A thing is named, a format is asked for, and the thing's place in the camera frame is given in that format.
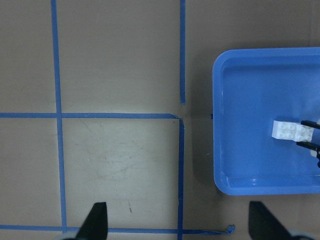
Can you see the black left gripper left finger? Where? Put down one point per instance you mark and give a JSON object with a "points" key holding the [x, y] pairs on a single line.
{"points": [[95, 226]]}

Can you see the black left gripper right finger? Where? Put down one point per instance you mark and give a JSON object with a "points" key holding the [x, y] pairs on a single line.
{"points": [[263, 225]]}

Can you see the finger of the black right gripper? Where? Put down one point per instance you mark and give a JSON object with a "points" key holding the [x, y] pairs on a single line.
{"points": [[310, 124], [309, 145]]}

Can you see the white block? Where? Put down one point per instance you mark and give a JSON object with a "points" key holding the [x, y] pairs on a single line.
{"points": [[303, 133], [284, 130]]}

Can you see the blue plastic tray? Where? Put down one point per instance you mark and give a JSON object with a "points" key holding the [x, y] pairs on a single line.
{"points": [[252, 88]]}

